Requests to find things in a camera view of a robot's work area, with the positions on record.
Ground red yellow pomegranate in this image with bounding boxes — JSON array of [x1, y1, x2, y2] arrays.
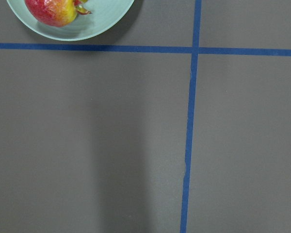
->
[[24, 0, 92, 27]]

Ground light green plate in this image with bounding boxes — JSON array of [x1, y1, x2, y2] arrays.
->
[[7, 0, 133, 41]]

